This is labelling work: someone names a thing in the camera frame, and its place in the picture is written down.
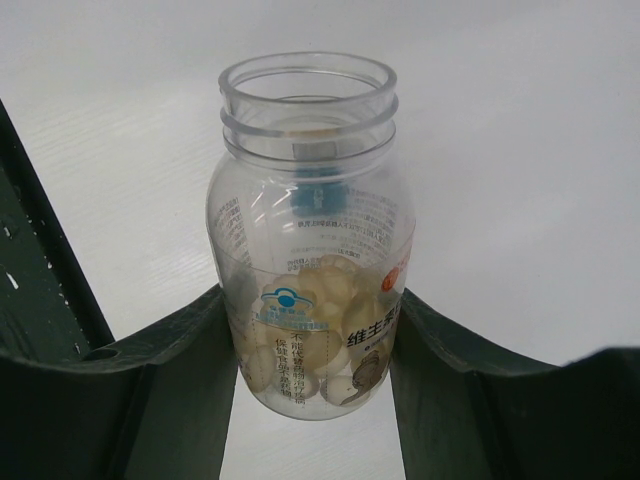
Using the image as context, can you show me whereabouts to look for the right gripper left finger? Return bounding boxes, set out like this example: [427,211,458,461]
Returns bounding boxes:
[1,287,236,479]

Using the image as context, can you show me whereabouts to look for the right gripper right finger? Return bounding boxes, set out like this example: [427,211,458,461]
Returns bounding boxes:
[391,292,639,479]

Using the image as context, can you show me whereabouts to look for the grey pill box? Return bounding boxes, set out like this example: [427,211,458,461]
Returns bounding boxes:
[292,141,338,161]

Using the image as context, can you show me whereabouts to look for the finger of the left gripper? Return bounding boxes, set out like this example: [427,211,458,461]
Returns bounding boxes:
[1,108,114,356]

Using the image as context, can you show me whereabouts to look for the blue pill box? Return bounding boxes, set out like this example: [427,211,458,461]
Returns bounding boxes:
[290,168,348,218]

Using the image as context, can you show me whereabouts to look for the clear pill bottle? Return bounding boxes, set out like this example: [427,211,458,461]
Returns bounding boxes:
[206,52,416,421]

